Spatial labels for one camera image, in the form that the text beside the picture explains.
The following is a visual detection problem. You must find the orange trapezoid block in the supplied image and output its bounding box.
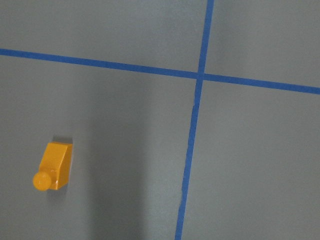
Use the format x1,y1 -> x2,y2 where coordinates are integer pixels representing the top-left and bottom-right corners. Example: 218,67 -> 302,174
32,141 -> 73,191

